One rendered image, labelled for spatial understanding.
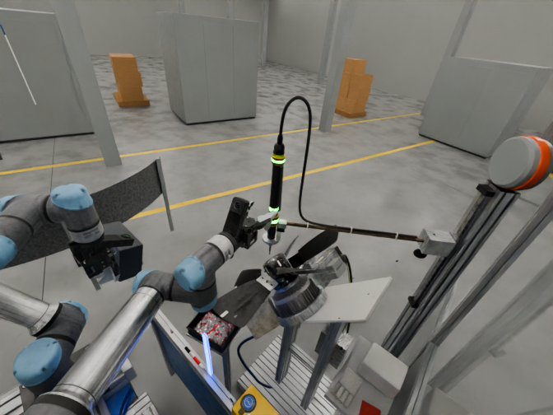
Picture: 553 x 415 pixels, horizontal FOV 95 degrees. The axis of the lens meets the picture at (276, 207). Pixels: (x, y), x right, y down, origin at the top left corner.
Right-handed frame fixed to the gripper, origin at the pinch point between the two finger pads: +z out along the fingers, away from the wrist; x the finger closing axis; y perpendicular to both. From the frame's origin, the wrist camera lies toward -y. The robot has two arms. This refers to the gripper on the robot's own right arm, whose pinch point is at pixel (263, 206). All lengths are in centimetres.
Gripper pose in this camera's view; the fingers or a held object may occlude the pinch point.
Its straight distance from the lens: 85.2
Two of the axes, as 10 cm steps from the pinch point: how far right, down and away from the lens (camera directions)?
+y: -0.8, 8.1, 5.8
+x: 8.6, 3.5, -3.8
